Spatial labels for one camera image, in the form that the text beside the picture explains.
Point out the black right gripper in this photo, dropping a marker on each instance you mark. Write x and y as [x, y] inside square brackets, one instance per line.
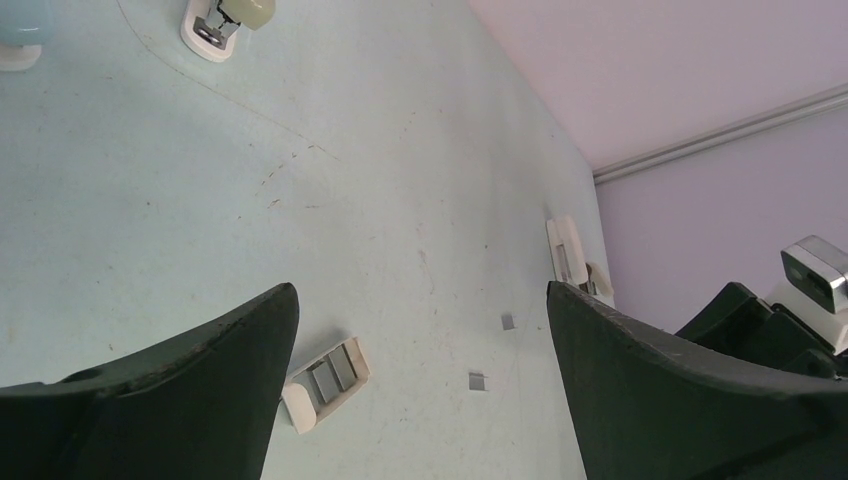
[739, 324]

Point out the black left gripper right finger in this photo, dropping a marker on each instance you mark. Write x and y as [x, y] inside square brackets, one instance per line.
[647, 404]

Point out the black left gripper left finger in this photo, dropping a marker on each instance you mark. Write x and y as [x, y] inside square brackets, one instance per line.
[199, 405]

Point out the staple box tray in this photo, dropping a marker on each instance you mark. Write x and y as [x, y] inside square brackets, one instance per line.
[316, 390]

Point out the silver staple strip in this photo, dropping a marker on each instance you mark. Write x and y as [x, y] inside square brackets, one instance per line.
[508, 322]
[477, 382]

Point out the light blue white stapler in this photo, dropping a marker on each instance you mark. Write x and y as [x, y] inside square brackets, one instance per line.
[26, 25]

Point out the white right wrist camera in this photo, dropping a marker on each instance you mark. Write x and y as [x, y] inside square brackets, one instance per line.
[815, 289]

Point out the aluminium frame rail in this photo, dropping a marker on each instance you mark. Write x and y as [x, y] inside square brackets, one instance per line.
[807, 107]

